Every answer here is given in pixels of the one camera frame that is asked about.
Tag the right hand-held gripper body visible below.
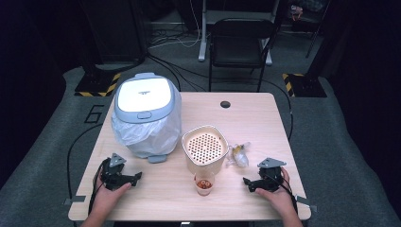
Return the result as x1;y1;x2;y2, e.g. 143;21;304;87
256;157;288;193

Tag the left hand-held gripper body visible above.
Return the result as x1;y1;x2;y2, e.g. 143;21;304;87
99;152;135;191

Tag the clear plastic wrapper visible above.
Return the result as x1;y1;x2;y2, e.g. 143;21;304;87
225;141;252;168

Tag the white plastic trash bag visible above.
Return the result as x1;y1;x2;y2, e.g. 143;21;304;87
111;94;183;159

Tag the clear plastic cup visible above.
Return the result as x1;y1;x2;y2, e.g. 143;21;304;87
194;171;216;197

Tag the beige perforated strainer container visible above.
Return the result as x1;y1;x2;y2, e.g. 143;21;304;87
181;124;230;176

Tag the white grey pedal trash can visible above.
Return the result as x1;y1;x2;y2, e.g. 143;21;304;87
111;72;183;165

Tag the person's left hand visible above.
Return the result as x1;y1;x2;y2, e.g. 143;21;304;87
91;176;132;219

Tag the person's right hand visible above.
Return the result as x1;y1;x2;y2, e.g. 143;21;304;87
254;166;298;219

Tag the grey tape piece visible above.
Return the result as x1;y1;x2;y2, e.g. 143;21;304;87
63;195;87;206
295;194;318;213

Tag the black base with hazard tape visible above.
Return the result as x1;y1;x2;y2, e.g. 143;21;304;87
74;67;122;97
282;73;328;98

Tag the black folding chair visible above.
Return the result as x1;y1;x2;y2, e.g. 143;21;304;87
207;18;276;93

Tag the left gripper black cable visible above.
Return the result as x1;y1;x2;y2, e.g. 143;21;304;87
88;160;108;216

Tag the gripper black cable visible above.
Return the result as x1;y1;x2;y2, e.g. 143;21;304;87
281;174;300;216
88;160;108;216

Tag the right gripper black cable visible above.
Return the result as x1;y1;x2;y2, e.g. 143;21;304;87
281;174;300;216

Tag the black floor cable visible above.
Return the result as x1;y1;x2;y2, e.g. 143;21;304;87
66;122;104;200
261;79;295;142

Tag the white floor cable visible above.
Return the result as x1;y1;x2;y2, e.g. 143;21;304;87
147;0;202;50

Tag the white metal desk frame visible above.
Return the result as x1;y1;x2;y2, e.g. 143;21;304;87
198;0;281;66

